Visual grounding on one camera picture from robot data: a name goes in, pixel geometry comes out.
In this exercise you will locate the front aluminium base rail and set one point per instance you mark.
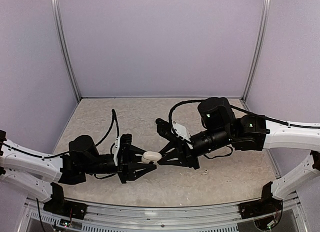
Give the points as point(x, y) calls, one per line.
point(100, 217)

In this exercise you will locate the right aluminium frame post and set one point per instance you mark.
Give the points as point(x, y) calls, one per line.
point(257, 49)

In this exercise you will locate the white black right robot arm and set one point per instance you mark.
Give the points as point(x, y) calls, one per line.
point(251, 132)

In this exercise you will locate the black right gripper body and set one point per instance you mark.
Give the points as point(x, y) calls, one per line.
point(193, 161)

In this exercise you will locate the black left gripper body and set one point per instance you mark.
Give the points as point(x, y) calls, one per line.
point(123, 164)

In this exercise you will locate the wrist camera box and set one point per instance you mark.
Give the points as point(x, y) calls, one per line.
point(172, 132)
point(121, 143)

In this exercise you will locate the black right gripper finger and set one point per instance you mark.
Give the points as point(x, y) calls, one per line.
point(171, 149)
point(172, 160)

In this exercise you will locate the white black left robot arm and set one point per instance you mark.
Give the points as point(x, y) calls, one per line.
point(42, 175)

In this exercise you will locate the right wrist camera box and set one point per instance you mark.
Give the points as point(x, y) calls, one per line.
point(172, 132)

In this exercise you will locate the aluminium frame post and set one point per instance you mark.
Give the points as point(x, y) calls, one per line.
point(257, 49)
point(64, 49)

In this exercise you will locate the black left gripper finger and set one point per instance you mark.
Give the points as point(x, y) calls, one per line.
point(138, 170)
point(133, 153)

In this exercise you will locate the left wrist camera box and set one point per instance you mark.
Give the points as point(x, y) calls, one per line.
point(121, 143)

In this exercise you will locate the white earbud charging case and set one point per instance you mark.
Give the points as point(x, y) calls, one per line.
point(150, 157)

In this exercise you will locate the left aluminium frame post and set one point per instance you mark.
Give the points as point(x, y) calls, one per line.
point(64, 49)

